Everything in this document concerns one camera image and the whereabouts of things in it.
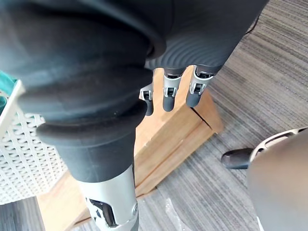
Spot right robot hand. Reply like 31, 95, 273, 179
0, 0, 270, 231

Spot teal cloth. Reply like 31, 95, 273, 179
0, 69, 19, 113

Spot white perforated laundry basket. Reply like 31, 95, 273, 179
0, 79, 69, 205

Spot dark robot foot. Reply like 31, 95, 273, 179
220, 147, 256, 170

